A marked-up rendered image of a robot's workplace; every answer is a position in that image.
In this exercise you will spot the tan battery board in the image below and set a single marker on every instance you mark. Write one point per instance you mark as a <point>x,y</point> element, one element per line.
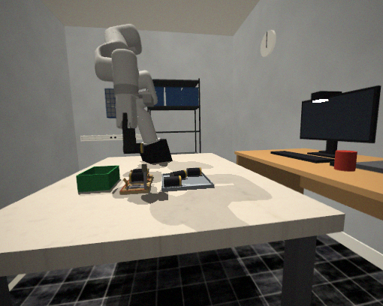
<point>138,187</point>

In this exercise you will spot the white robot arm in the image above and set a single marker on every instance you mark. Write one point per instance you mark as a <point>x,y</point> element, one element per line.
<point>119,65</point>

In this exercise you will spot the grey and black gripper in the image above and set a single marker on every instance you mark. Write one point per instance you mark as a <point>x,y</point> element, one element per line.
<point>126,114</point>

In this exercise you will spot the green open-top box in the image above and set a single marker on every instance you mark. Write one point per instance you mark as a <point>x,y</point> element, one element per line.
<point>98,179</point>

